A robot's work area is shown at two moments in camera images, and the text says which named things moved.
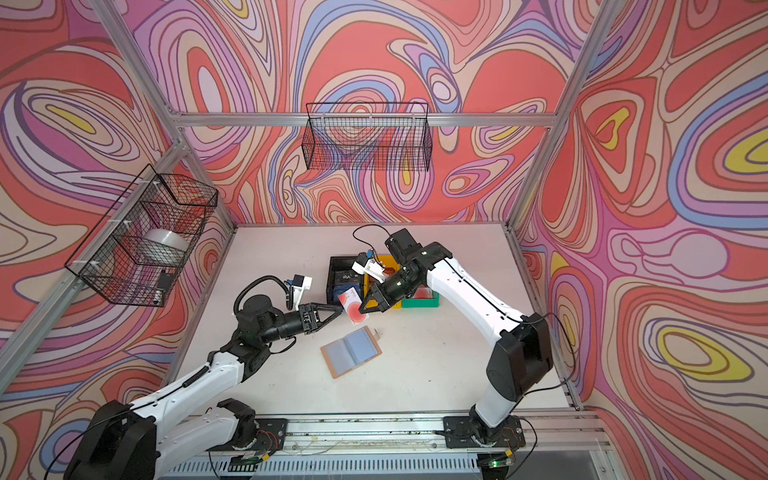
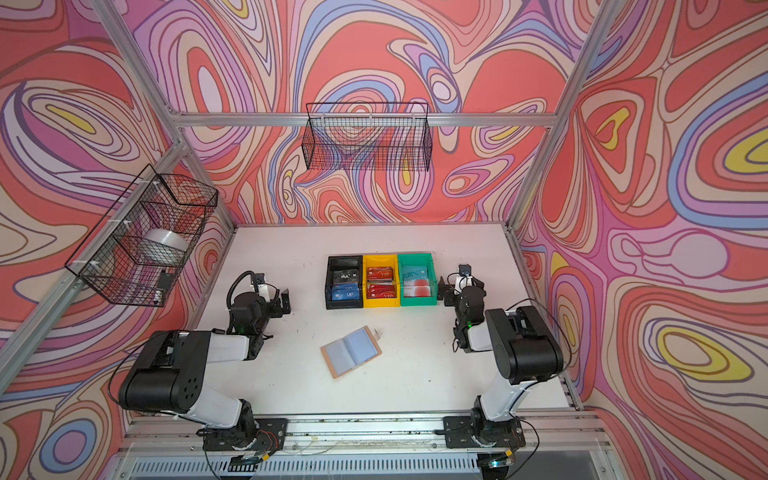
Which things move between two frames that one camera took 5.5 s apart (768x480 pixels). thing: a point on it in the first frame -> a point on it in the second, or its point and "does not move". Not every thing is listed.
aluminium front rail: x=548 y=433 does not move
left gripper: x=305 y=319 -> x=273 y=305
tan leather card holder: x=351 y=350 does not move
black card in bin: x=347 y=277 does not move
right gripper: x=381 y=295 -> x=447 y=292
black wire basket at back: x=368 y=136 does not move
